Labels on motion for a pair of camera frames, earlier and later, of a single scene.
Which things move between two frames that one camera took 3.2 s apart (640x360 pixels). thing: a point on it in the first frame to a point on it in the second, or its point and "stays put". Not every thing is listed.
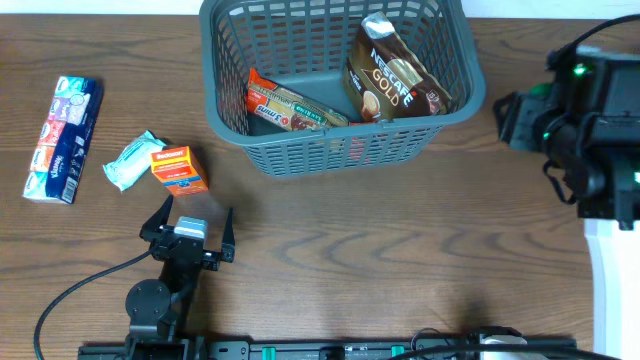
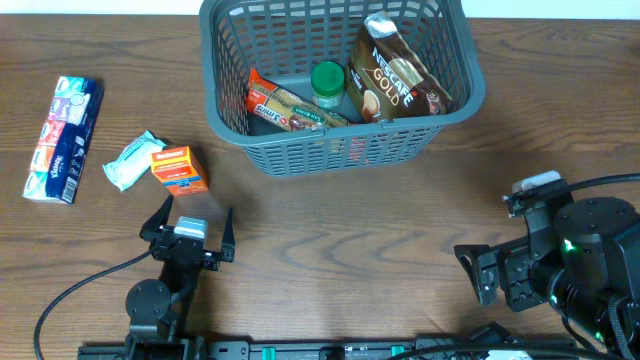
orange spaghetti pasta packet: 286,110 stays put
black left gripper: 210,261 stays put
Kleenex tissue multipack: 62,147 stays put
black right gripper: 513,125 to 507,273
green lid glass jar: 542,90 to 327,84
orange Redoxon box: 179,170 stays put
